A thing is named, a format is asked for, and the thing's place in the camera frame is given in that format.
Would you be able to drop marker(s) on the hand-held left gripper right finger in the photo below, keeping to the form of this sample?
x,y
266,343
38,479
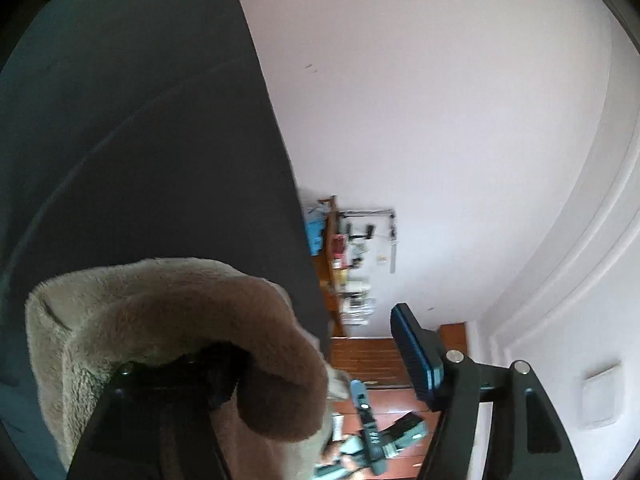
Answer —
x,y
412,355

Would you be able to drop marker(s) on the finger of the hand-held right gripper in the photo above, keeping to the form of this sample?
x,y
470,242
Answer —
x,y
366,422

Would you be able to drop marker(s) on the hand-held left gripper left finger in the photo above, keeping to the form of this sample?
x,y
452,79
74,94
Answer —
x,y
150,410

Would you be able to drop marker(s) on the beige fluffy towel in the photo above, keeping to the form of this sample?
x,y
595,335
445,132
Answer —
x,y
175,305

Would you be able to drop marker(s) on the brown wooden door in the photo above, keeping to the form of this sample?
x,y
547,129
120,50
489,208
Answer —
x,y
365,360

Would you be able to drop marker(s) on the white jug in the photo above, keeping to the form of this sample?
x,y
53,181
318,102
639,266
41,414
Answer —
x,y
356,287

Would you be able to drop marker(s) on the red box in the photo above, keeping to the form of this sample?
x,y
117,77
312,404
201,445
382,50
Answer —
x,y
337,245

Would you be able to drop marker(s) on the blue bag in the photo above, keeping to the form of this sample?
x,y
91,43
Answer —
x,y
314,235

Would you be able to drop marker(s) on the brown wooden desk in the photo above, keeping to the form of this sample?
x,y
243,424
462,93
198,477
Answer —
x,y
331,220

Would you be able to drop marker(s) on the black bed cover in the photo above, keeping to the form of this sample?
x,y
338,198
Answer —
x,y
200,170

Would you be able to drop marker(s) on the dark teal quilt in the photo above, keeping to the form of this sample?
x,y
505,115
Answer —
x,y
40,110

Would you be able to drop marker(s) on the white wall switch plate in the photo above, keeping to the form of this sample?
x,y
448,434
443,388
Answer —
x,y
602,395

